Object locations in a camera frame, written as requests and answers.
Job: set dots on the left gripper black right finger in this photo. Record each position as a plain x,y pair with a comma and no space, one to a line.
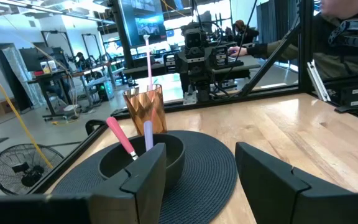
266,186

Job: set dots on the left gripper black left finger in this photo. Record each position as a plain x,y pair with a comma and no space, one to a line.
145,186

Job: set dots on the black bowl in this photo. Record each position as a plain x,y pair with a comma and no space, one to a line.
174,155

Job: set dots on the pink drinking straw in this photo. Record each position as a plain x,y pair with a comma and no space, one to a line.
148,62

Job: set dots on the amber faceted plastic cup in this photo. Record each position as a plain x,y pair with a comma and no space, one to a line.
146,109

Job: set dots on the person's hand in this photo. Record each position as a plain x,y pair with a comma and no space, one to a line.
237,51

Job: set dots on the grey desk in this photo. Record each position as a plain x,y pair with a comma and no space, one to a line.
244,70

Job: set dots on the round dark woven placemat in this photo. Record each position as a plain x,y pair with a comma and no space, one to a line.
204,180

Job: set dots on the large monitor screen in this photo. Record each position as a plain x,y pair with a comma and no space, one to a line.
141,21

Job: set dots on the computer tower green light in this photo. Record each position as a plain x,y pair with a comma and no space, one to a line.
105,91

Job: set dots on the black flat clamp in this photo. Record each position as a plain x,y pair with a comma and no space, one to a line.
350,109

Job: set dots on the black drawer box white labels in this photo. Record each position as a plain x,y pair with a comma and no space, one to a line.
353,93

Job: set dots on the black floor fan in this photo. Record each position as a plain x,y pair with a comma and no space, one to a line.
17,171

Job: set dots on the person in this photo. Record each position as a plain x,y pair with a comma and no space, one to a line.
337,12

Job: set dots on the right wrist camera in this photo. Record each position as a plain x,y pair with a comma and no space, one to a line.
193,39

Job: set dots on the silver metal bracket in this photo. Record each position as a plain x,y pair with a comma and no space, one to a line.
190,99

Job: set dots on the black aluminium table frame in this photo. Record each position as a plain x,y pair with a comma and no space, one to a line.
304,46

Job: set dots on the silver aluminium rail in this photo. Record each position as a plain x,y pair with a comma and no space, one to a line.
317,81

